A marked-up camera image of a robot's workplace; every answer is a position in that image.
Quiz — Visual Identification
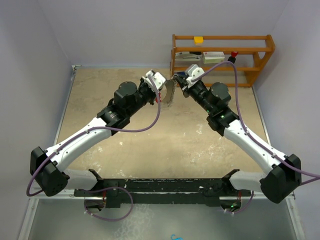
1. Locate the yellow block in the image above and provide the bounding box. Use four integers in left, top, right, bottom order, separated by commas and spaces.
193, 36, 204, 46

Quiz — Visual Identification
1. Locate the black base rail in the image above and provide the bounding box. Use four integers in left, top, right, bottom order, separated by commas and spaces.
74, 177, 251, 209

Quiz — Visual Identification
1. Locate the wooden shelf rack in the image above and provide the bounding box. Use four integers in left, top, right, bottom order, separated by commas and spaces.
170, 34, 276, 87

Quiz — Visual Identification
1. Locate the red grey key holder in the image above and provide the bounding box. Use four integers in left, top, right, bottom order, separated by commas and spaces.
159, 79, 177, 108

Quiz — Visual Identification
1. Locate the blue stapler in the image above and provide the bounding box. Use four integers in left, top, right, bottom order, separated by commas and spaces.
175, 71, 186, 78

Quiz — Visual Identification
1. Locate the white cardboard box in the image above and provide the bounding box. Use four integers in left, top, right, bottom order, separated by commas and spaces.
202, 51, 225, 64

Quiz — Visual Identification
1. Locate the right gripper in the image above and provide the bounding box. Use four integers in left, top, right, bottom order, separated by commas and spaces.
174, 74, 215, 114

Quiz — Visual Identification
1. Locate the grey stapler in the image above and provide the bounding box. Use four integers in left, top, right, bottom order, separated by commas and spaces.
174, 51, 202, 62

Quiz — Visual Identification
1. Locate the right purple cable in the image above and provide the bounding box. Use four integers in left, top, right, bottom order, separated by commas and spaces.
186, 61, 320, 216

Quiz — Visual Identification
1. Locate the blue object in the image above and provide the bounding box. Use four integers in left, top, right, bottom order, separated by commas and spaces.
170, 234, 184, 240

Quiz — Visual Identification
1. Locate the purple cable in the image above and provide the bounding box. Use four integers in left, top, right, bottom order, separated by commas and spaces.
26, 74, 161, 221
186, 61, 320, 216

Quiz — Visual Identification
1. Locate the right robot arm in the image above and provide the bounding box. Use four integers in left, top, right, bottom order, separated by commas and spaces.
173, 74, 302, 204

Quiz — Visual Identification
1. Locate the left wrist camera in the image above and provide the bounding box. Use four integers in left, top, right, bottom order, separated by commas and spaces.
142, 69, 167, 91

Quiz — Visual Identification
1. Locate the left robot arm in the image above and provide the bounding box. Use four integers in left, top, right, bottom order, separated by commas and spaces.
30, 71, 167, 197

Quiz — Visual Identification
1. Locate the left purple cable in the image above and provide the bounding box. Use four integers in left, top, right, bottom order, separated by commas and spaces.
26, 74, 161, 221

